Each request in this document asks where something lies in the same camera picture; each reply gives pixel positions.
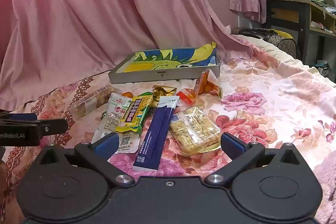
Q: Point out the orange snack bag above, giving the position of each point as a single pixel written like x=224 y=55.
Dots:
x=207 y=86

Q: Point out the floral bedsheet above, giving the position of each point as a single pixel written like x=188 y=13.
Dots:
x=275 y=108

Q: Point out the white snack packet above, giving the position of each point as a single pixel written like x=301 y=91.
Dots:
x=111 y=119

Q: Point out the grey box with colourful lining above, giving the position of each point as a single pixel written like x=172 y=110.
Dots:
x=168 y=71

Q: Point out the clear rice crisp packet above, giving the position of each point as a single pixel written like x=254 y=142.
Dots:
x=193 y=129

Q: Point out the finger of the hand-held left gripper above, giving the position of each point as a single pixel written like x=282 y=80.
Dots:
x=50 y=127
x=21 y=117

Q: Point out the dark patterned handbag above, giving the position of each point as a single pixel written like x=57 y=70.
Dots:
x=275 y=41

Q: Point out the yellow green snack packet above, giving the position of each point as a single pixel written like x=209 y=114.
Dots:
x=134 y=115

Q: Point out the large pink curtain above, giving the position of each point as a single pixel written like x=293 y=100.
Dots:
x=105 y=8

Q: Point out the gold candy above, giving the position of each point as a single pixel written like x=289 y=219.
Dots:
x=164 y=91

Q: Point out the navy blue stick packet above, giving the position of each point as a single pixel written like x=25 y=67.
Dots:
x=155 y=134

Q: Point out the clear nut bar packet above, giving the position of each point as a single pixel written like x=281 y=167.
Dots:
x=89 y=100

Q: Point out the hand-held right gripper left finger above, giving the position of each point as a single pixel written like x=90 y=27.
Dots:
x=106 y=144

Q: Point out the orange tangerine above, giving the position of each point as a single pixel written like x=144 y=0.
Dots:
x=127 y=95

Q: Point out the wooden desk shelf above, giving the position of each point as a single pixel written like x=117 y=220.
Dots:
x=296 y=16

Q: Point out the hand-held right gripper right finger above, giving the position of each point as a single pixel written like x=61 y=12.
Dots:
x=231 y=144

